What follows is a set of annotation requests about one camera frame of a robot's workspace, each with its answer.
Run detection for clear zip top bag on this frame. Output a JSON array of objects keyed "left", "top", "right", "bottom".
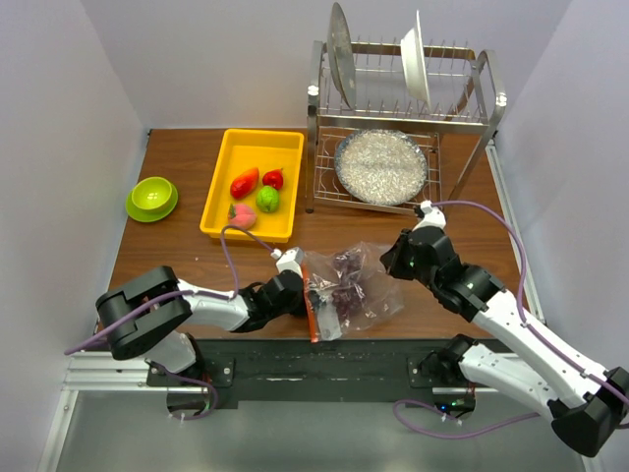
[{"left": 301, "top": 242, "right": 404, "bottom": 343}]

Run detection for purple fake grapes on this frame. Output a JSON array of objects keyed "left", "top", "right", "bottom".
[{"left": 331, "top": 250, "right": 365, "bottom": 322}]

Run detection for pink fake meat pack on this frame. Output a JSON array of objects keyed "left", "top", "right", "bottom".
[{"left": 228, "top": 204, "right": 257, "bottom": 230}]

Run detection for green fake fruit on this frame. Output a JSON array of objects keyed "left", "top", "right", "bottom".
[{"left": 256, "top": 186, "right": 280, "bottom": 213}]

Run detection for orange red fake mango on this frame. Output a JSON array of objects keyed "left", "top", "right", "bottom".
[{"left": 230, "top": 167, "right": 259, "bottom": 201}]

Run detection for red fake apple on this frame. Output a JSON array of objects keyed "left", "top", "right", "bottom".
[{"left": 262, "top": 168, "right": 284, "bottom": 191}]

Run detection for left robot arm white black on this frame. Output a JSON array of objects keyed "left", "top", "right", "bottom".
[{"left": 95, "top": 265, "right": 306, "bottom": 385}]

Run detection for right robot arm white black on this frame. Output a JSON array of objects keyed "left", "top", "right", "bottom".
[{"left": 380, "top": 226, "right": 628, "bottom": 457}]

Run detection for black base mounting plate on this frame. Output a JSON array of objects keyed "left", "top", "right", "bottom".
[{"left": 145, "top": 337, "right": 495, "bottom": 412}]

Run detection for speckled blue rim plate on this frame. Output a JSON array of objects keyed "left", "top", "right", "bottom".
[{"left": 334, "top": 130, "right": 429, "bottom": 206}]

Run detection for yellow plastic tray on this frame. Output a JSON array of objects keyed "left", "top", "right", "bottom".
[{"left": 200, "top": 129, "right": 304, "bottom": 243}]

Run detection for steel dish rack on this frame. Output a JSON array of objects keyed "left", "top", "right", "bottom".
[{"left": 304, "top": 40, "right": 507, "bottom": 213}]

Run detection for green plastic bowl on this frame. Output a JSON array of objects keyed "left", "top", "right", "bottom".
[{"left": 125, "top": 176, "right": 179, "bottom": 223}]

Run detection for white plate upright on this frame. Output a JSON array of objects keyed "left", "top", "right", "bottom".
[{"left": 400, "top": 10, "right": 431, "bottom": 110}]

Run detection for grey metal plate upright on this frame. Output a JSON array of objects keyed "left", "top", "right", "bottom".
[{"left": 326, "top": 2, "right": 357, "bottom": 110}]

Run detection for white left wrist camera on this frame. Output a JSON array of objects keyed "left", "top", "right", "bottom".
[{"left": 270, "top": 247, "right": 305, "bottom": 276}]

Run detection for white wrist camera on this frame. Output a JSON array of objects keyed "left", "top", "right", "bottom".
[
  {"left": 414, "top": 200, "right": 446, "bottom": 230},
  {"left": 270, "top": 247, "right": 305, "bottom": 276}
]

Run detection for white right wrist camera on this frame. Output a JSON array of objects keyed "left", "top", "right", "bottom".
[{"left": 414, "top": 200, "right": 446, "bottom": 230}]

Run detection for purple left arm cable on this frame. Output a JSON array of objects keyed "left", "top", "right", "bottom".
[{"left": 64, "top": 224, "right": 281, "bottom": 355}]

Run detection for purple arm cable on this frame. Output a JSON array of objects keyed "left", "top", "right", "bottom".
[
  {"left": 64, "top": 224, "right": 281, "bottom": 355},
  {"left": 392, "top": 200, "right": 629, "bottom": 439}
]

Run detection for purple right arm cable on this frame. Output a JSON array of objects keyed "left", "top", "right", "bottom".
[{"left": 392, "top": 200, "right": 629, "bottom": 439}]

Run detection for aluminium frame rail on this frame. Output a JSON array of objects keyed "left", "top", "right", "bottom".
[{"left": 39, "top": 339, "right": 601, "bottom": 471}]

